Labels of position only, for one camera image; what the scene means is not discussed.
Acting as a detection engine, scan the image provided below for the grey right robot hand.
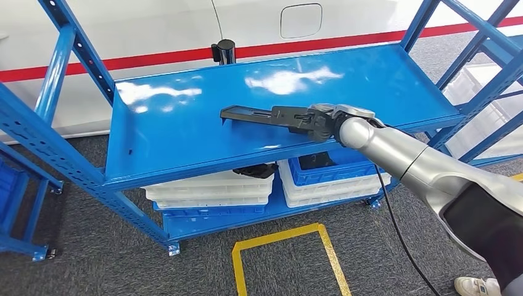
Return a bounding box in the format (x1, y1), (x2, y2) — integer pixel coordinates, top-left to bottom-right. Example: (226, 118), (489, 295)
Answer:
(290, 109), (385, 143)

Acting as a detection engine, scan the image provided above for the long black plastic part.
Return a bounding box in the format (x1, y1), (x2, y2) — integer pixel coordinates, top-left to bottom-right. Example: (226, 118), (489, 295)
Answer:
(220, 105), (313, 134)

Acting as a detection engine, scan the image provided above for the small black plastic part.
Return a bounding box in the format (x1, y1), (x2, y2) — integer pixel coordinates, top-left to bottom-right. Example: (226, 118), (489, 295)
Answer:
(233, 163), (276, 179)

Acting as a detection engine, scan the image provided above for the large blue metal shelf rack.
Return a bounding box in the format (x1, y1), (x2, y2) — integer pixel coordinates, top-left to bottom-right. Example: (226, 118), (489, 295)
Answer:
(0, 0), (467, 257)

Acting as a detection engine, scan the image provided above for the clear plastic wrap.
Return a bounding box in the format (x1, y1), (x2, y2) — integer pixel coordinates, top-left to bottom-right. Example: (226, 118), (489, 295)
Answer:
(306, 103), (339, 116)

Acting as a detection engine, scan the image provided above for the blue plastic crate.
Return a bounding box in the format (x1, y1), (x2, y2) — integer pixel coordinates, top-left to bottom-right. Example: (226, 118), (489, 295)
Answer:
(153, 203), (267, 218)
(287, 149), (387, 187)

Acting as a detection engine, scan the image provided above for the white plastic crate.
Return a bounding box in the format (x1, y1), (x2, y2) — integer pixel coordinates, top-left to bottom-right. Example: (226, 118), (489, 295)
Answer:
(141, 166), (275, 194)
(145, 187), (274, 203)
(154, 195), (271, 210)
(284, 187), (383, 209)
(278, 160), (391, 198)

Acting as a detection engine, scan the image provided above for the translucent white storage crate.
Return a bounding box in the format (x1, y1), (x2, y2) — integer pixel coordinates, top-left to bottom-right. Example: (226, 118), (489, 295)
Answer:
(443, 63), (523, 159)

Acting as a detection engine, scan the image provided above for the blue rack with cross braces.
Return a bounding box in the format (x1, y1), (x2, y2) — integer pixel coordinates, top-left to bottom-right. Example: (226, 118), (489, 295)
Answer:
(424, 0), (523, 168)

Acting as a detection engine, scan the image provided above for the person's white shoe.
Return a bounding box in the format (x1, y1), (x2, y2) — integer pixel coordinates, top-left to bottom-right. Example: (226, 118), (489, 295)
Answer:
(454, 276), (503, 296)

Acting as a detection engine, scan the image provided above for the low blue metal rack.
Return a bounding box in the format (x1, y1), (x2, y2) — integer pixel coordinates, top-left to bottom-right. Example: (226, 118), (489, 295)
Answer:
(0, 142), (64, 262)

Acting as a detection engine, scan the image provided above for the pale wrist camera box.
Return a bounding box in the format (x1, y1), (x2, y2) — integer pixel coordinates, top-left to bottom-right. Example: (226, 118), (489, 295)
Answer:
(332, 104), (376, 120)

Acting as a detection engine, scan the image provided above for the black stanchion post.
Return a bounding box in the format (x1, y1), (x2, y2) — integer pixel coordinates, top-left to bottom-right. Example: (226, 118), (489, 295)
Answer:
(211, 38), (237, 65)

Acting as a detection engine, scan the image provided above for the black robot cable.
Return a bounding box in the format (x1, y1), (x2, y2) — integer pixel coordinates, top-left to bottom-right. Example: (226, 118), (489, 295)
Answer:
(374, 163), (441, 296)

